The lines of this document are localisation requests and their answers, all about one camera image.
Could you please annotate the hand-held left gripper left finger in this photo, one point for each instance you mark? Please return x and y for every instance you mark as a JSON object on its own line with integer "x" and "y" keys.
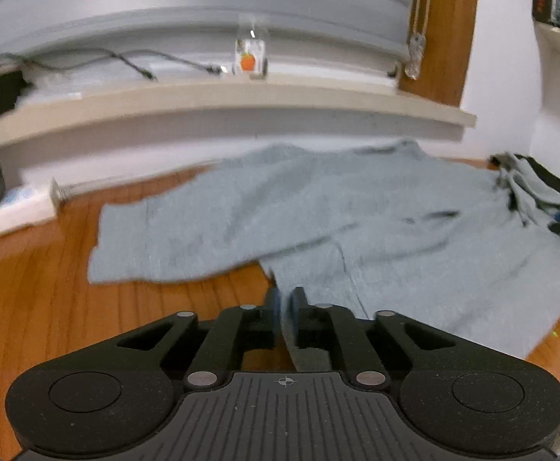
{"x": 273, "y": 314}

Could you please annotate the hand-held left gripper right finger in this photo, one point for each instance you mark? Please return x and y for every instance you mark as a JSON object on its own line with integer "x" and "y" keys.
{"x": 301, "y": 314}

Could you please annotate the grey printed sweatshirt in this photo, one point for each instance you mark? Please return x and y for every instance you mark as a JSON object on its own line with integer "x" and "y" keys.
{"x": 357, "y": 211}

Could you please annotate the beige window sill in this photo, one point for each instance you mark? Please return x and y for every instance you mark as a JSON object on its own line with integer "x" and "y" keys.
{"x": 213, "y": 101}

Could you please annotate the clear jar with orange label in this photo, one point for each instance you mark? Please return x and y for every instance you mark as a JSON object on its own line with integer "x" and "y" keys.
{"x": 250, "y": 55}

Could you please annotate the white power strip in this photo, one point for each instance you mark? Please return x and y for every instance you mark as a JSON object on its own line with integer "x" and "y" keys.
{"x": 11, "y": 211}

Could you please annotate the grey window blind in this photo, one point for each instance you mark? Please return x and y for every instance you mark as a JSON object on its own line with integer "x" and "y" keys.
{"x": 165, "y": 5}

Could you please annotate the wooden window frame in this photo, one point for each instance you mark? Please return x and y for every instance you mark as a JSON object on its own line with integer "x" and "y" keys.
{"x": 445, "y": 33}

